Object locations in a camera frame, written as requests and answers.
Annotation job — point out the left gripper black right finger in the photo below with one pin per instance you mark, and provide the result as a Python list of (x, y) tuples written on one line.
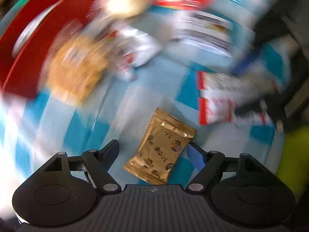
[(209, 166)]

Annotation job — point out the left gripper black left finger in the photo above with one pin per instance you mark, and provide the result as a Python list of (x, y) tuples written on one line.
[(98, 162)]

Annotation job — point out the gold foil snack packet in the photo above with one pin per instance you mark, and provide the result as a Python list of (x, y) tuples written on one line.
[(165, 139)]

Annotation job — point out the red white striped snack pack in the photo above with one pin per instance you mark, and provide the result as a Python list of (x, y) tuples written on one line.
[(221, 94)]

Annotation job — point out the clear bag of yellow crackers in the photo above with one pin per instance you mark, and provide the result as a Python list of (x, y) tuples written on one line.
[(73, 67)]

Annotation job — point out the white duck snack pouch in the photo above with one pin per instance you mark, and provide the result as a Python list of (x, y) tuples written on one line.
[(127, 49)]

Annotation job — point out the white Kaprons wafer pack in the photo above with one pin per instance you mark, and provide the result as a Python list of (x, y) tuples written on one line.
[(203, 30)]

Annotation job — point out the blue white checkered cloth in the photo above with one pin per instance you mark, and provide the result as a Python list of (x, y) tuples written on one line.
[(32, 131)]

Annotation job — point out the red cardboard box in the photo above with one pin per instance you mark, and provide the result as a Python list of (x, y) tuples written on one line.
[(20, 75)]

